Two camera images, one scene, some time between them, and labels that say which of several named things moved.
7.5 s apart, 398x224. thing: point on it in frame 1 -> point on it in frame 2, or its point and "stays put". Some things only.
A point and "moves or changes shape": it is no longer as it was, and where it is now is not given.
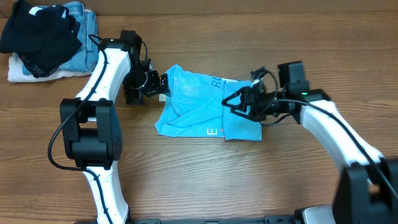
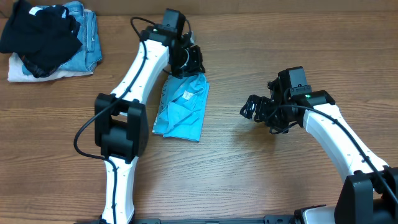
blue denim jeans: (85, 59) stays put
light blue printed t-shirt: (194, 109) moves or changes shape
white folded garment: (17, 73) stays put
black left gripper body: (139, 83) -> (188, 61)
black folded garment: (43, 36) stays put
